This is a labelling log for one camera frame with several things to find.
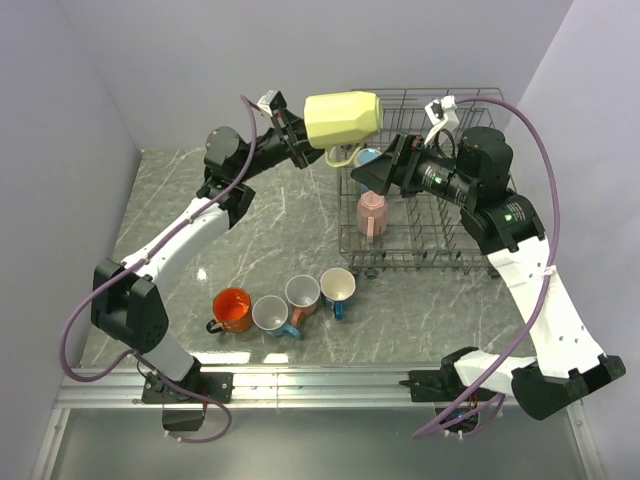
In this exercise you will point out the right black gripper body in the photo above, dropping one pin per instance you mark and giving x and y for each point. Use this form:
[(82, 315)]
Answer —
[(431, 173)]

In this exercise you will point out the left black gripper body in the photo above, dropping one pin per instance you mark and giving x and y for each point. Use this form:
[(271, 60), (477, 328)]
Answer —
[(291, 139)]

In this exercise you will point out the pink faceted mug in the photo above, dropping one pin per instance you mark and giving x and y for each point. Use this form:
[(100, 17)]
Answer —
[(372, 215)]

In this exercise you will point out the yellow faceted mug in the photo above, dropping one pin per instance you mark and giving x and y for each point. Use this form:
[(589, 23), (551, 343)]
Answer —
[(340, 119)]

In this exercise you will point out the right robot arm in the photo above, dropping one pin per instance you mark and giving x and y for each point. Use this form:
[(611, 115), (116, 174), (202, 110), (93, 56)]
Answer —
[(569, 364)]

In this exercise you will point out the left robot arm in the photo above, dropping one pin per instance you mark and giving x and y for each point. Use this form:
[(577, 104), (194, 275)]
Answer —
[(128, 304)]

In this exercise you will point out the dark blue mug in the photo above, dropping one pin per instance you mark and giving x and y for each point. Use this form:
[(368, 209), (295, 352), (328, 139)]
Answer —
[(338, 286)]

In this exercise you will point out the salmon floral mug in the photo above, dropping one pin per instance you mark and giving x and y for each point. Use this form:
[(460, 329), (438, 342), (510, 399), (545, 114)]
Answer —
[(303, 293)]

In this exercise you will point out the light blue floral mug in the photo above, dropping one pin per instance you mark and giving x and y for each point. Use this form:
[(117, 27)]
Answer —
[(270, 314)]

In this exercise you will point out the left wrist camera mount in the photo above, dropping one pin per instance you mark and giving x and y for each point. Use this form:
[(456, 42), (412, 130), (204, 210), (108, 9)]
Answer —
[(272, 103)]

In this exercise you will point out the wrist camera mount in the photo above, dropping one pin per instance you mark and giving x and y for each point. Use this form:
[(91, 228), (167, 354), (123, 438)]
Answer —
[(442, 116), (272, 103)]

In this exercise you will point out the wire dish rack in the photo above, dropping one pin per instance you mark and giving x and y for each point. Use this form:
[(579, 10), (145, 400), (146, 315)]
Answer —
[(423, 232)]

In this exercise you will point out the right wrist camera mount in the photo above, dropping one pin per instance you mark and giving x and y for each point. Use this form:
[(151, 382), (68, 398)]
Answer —
[(442, 116)]

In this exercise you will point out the orange mug black handle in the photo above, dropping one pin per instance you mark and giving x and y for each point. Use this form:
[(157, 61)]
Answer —
[(231, 312)]

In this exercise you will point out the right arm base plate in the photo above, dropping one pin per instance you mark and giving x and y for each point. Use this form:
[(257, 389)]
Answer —
[(435, 386)]

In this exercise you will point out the aluminium mounting rail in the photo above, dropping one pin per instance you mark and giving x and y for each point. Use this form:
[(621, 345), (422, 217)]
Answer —
[(265, 386)]

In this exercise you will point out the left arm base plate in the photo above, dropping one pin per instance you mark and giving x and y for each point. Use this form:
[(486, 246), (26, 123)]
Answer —
[(216, 385)]

